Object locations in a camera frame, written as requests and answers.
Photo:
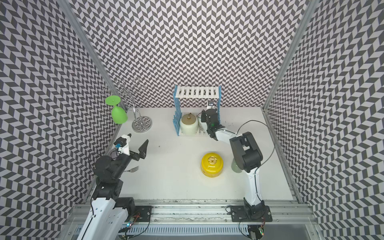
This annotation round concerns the chrome wire glass rack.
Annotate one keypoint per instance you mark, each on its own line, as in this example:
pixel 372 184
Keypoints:
pixel 128 95

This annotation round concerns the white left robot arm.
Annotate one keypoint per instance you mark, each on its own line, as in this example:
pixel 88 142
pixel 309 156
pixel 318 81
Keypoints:
pixel 110 214

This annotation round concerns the aluminium right corner post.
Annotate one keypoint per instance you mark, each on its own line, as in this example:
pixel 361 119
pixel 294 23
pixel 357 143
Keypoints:
pixel 291 51

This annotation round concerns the silver metal fork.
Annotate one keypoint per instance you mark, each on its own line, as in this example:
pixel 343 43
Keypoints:
pixel 132 170

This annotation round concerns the aluminium corner post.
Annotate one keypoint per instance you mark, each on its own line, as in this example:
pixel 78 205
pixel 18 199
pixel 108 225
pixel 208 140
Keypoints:
pixel 70 16
pixel 291 51

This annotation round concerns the cream canister with tan lid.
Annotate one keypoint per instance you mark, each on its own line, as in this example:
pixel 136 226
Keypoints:
pixel 189 124

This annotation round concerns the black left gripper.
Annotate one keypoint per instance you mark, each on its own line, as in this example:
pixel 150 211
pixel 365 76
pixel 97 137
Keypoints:
pixel 142 150

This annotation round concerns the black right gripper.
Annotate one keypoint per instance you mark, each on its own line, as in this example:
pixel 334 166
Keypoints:
pixel 203 116

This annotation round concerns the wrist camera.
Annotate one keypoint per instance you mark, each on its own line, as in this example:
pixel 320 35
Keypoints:
pixel 122 144
pixel 210 105

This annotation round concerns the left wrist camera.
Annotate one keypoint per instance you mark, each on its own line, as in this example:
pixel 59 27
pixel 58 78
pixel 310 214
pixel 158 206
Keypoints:
pixel 122 144

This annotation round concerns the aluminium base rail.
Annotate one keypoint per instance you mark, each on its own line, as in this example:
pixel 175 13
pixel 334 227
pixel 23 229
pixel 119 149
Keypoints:
pixel 281 219

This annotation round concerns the yellow ceramic canister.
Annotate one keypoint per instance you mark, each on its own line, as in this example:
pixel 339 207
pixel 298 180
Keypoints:
pixel 212 165

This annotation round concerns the blue white wooden shelf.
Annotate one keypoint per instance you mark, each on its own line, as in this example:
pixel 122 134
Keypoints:
pixel 186 92

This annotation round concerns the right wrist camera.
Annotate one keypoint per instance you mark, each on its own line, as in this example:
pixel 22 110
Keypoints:
pixel 210 105

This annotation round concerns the green plastic wine glass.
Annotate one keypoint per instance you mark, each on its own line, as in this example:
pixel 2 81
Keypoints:
pixel 118 114

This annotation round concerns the pale blue ceramic canister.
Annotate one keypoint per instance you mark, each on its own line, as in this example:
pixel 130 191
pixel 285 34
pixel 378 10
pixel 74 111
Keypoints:
pixel 203 126

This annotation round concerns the aluminium left corner post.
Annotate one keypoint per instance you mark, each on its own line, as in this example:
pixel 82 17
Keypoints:
pixel 70 16

